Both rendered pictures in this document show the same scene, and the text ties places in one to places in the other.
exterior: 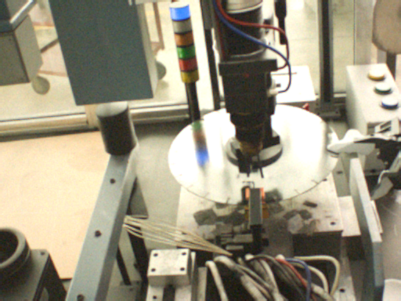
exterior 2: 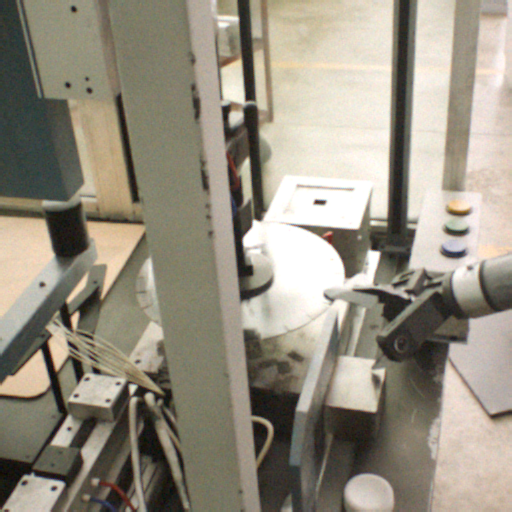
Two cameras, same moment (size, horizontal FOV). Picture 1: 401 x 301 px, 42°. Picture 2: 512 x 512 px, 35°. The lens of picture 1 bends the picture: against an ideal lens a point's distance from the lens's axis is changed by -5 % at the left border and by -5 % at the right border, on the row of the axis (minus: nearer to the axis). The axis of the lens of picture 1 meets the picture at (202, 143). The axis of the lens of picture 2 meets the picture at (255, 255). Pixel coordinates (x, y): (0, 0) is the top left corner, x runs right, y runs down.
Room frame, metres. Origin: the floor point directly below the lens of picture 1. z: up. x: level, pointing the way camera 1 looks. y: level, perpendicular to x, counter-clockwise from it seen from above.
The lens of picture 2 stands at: (-0.17, -0.31, 1.68)
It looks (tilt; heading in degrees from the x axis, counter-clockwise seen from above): 33 degrees down; 10
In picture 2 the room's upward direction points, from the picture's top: 5 degrees counter-clockwise
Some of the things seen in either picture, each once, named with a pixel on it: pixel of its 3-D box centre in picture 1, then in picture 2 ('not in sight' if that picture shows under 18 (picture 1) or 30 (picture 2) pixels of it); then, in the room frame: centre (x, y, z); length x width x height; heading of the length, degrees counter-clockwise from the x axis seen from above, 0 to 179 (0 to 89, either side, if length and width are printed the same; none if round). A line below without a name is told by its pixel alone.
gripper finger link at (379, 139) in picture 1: (375, 145); (381, 298); (0.79, -0.32, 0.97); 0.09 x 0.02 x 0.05; 71
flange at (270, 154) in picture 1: (253, 142); (238, 268); (0.86, -0.10, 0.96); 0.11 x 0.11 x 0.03
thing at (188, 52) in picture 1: (186, 48); not in sight; (1.15, 0.00, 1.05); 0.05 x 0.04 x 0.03; 82
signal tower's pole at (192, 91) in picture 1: (196, 118); not in sight; (1.15, 0.00, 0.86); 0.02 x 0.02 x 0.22
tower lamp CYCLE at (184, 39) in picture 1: (184, 36); not in sight; (1.15, 0.00, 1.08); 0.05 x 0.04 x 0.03; 82
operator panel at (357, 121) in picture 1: (375, 116); (445, 262); (1.09, -0.44, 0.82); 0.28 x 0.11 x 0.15; 172
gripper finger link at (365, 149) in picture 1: (352, 139); (356, 286); (0.82, -0.28, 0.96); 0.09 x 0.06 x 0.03; 71
